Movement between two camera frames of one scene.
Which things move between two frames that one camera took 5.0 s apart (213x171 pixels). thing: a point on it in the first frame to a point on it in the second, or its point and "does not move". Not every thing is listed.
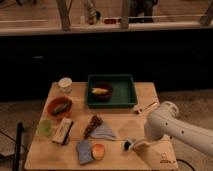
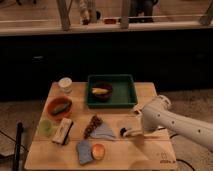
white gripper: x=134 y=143 to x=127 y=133
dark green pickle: x=60 y=108 does not move
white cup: x=65 y=84 does not move
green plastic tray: x=111 y=91 does not move
